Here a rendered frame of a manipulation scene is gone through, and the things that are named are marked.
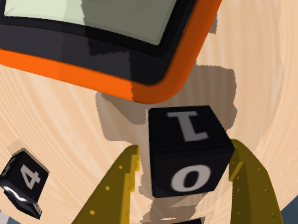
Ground black calendar cube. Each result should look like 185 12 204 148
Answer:
0 151 49 204
148 105 235 198

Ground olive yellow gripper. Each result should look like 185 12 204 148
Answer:
71 138 284 224

